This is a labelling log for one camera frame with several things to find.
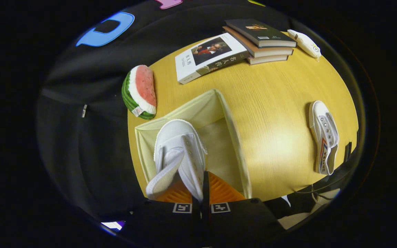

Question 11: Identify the brown cover book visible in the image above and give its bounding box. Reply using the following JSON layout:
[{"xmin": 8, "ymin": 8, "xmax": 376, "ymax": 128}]
[
  {"xmin": 247, "ymin": 54, "xmax": 288, "ymax": 65},
  {"xmin": 223, "ymin": 26, "xmax": 294, "ymax": 58}
]

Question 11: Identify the white plush pouch with eyes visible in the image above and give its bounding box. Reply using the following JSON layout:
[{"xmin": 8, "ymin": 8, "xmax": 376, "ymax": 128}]
[{"xmin": 287, "ymin": 29, "xmax": 321, "ymax": 62}]

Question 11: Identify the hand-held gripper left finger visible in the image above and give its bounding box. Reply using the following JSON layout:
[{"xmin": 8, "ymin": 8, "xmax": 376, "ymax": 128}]
[{"xmin": 121, "ymin": 179, "xmax": 204, "ymax": 247}]

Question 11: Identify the watermelon slice plush toy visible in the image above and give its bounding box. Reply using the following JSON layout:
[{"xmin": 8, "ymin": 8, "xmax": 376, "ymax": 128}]
[{"xmin": 122, "ymin": 65, "xmax": 157, "ymax": 120}]

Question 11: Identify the beige fabric storage box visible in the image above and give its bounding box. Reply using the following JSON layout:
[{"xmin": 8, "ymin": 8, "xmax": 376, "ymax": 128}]
[{"xmin": 135, "ymin": 89, "xmax": 252, "ymax": 200}]

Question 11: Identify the white portrait cover book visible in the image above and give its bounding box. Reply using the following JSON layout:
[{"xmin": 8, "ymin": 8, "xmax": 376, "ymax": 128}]
[{"xmin": 175, "ymin": 33, "xmax": 251, "ymax": 84}]

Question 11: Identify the lit monitor screen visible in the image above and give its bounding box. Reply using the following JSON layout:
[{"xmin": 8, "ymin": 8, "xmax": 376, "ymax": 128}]
[{"xmin": 101, "ymin": 221, "xmax": 125, "ymax": 231}]

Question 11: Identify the white canvas shoe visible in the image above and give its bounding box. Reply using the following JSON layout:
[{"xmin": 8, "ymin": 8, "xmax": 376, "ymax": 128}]
[
  {"xmin": 146, "ymin": 119, "xmax": 207, "ymax": 202},
  {"xmin": 309, "ymin": 100, "xmax": 339, "ymax": 175}
]

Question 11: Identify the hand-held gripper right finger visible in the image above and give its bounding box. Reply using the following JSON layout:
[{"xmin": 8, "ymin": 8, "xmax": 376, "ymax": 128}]
[{"xmin": 204, "ymin": 171, "xmax": 285, "ymax": 247}]

